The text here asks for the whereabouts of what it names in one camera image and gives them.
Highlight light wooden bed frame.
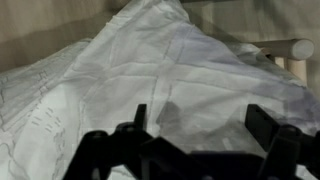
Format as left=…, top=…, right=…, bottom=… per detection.
left=248, top=38, right=315, bottom=85

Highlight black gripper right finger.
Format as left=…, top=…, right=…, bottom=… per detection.
left=244, top=103, right=282, bottom=144

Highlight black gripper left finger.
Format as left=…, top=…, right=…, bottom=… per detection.
left=133, top=103, right=148, bottom=132

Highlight white quilted duvet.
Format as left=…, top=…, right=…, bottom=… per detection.
left=0, top=0, right=320, bottom=180

